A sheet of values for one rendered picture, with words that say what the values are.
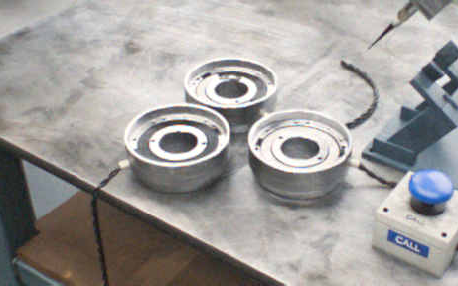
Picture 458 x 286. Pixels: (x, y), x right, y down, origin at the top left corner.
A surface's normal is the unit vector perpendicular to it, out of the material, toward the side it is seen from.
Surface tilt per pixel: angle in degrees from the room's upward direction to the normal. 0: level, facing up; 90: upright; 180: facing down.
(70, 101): 0
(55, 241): 0
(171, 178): 90
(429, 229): 0
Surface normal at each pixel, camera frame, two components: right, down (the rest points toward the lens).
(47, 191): 0.04, -0.80
